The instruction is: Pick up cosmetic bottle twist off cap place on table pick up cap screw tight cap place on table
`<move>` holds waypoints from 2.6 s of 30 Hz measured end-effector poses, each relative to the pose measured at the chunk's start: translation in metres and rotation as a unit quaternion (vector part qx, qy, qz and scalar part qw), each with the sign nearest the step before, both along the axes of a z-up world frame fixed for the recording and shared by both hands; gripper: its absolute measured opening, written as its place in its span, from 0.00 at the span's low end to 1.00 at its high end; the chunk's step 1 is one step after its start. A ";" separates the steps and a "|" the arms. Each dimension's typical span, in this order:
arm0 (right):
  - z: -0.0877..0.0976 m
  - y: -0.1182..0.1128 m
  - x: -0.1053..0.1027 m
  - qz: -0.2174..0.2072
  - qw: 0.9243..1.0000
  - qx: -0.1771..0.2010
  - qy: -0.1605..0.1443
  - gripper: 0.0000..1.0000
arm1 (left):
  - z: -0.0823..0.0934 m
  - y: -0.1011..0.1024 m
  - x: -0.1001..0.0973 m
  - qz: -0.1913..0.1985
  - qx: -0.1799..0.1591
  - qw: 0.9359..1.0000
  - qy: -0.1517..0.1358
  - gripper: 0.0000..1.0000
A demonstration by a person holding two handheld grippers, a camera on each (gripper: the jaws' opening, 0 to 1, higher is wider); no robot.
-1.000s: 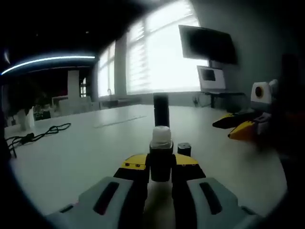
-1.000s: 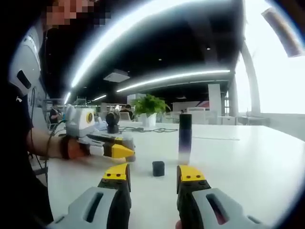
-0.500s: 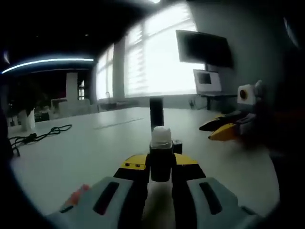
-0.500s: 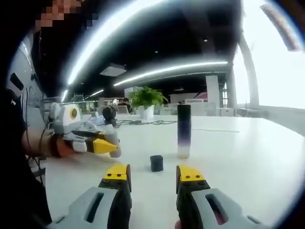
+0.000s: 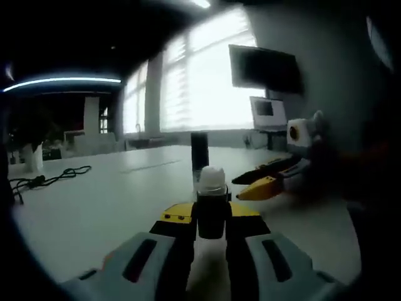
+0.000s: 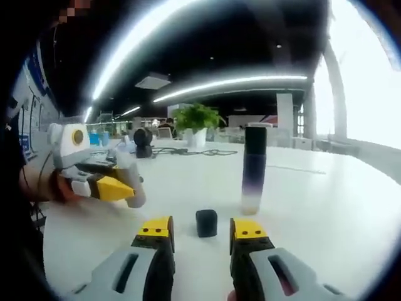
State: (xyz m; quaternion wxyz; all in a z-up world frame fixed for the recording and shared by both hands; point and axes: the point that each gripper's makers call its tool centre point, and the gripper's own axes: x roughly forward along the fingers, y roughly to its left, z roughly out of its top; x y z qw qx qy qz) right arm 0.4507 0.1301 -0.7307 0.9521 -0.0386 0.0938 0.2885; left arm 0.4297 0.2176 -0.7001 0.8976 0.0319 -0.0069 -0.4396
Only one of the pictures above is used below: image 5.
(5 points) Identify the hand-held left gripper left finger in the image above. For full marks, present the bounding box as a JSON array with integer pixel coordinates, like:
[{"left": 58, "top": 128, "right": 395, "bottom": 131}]
[{"left": 64, "top": 202, "right": 197, "bottom": 301}]

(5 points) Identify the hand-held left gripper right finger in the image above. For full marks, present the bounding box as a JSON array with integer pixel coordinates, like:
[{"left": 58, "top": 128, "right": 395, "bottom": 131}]
[{"left": 224, "top": 201, "right": 348, "bottom": 301}]

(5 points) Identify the short black cosmetic bottle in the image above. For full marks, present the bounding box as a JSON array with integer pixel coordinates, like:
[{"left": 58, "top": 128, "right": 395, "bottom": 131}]
[{"left": 194, "top": 165, "right": 232, "bottom": 251}]

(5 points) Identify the tall dark cosmetic bottle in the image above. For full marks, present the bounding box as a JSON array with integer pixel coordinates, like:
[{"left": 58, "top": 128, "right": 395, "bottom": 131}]
[{"left": 190, "top": 131, "right": 210, "bottom": 186}]

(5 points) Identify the black laptop stand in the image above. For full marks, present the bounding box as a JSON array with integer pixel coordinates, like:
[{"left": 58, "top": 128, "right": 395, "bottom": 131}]
[{"left": 253, "top": 127, "right": 289, "bottom": 151}]

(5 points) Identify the white table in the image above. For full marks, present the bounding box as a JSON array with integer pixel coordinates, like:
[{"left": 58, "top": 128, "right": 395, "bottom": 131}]
[{"left": 8, "top": 145, "right": 361, "bottom": 301}]

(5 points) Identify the bright window with blinds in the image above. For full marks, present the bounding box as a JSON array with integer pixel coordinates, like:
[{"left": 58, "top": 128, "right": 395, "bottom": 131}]
[{"left": 122, "top": 6, "right": 267, "bottom": 134}]

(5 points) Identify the potted plant in white pot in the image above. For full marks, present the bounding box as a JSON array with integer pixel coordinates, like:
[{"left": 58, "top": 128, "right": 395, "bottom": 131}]
[{"left": 18, "top": 106, "right": 63, "bottom": 172}]

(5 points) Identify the white pillar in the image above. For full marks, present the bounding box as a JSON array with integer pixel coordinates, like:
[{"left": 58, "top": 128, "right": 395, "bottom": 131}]
[{"left": 83, "top": 96, "right": 102, "bottom": 134}]

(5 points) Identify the black wall monitor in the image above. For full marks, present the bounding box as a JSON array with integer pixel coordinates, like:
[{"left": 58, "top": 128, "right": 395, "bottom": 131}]
[{"left": 228, "top": 44, "right": 301, "bottom": 95}]

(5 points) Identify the black power cable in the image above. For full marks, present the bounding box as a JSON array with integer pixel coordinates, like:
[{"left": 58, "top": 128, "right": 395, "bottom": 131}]
[{"left": 9, "top": 165, "right": 92, "bottom": 204}]

